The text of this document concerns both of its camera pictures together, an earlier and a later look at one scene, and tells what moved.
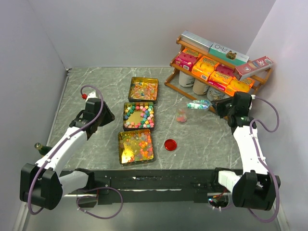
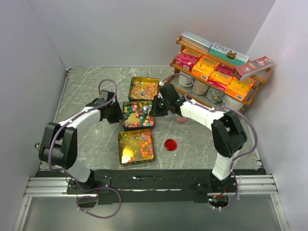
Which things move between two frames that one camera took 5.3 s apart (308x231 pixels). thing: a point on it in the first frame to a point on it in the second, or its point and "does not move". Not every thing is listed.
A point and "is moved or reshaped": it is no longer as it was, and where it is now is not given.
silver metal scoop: x=198 y=104 is moved or reshaped
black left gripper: x=109 y=116 to x=119 y=115
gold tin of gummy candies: x=135 y=147 does not move
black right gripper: x=220 y=104 to x=155 y=110
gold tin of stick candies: x=143 y=89 does not move
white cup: x=186 y=80 does not move
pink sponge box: x=186 y=58 does not move
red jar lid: x=170 y=144 does not move
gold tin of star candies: x=138 y=116 does not move
